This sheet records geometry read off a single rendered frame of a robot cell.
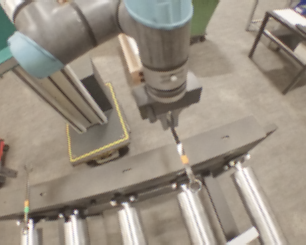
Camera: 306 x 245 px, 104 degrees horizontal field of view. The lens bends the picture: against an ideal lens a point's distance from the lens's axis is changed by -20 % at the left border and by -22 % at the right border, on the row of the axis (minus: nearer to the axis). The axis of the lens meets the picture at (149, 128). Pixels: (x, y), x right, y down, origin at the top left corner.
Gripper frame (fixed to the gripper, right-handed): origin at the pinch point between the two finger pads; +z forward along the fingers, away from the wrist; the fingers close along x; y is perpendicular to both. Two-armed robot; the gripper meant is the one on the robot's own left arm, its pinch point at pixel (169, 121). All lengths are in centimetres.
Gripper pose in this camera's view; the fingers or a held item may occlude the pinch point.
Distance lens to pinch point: 40.3
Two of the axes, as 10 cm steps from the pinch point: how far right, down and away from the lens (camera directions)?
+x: 9.5, -3.1, 0.0
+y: 2.7, 8.3, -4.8
